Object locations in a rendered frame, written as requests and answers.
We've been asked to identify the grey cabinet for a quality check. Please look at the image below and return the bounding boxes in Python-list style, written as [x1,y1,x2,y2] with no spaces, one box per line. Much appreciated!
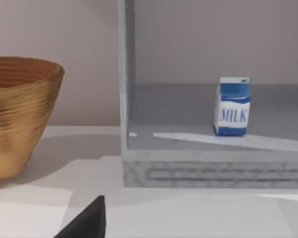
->
[117,0,298,189]

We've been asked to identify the blue and white milk carton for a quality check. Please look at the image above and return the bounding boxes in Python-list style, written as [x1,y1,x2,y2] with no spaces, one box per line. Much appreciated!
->
[213,76,251,137]

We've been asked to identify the brown woven basket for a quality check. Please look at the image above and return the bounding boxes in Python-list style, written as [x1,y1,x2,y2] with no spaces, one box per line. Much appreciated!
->
[0,56,66,181]

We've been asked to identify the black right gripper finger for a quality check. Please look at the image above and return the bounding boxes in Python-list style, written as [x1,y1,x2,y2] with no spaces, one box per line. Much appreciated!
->
[53,195,107,238]

